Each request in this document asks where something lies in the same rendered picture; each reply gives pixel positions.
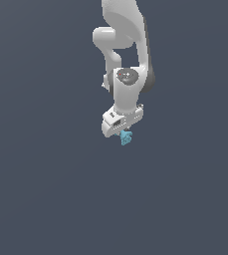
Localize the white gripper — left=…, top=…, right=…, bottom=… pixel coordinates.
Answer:
left=101, top=103, right=144, bottom=138

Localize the small light blue object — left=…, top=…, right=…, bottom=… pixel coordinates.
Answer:
left=119, top=129, right=133, bottom=146

